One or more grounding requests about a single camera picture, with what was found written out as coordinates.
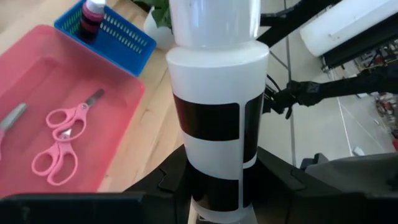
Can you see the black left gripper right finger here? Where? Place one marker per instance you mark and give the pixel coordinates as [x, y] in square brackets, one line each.
[276, 193]

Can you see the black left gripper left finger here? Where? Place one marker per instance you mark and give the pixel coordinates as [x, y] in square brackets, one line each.
[168, 193]

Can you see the white paint bottle black label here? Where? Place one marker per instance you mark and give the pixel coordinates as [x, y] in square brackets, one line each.
[217, 77]

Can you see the pink scissors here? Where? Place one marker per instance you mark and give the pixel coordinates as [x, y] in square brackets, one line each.
[14, 115]
[63, 146]
[81, 109]

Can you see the magenta paint bottle white cap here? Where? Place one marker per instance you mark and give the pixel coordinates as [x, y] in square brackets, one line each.
[91, 18]

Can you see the grey rounded object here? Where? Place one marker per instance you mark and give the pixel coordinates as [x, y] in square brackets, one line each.
[357, 171]

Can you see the pink translucent plastic tray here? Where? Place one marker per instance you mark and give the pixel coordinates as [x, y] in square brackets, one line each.
[118, 102]

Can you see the blue plastic basket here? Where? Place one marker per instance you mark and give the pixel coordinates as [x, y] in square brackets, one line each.
[124, 43]

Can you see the green leafy plant white pot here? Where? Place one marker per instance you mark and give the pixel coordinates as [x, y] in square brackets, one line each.
[158, 34]

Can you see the black desk bar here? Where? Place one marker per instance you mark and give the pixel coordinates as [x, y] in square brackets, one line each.
[367, 46]

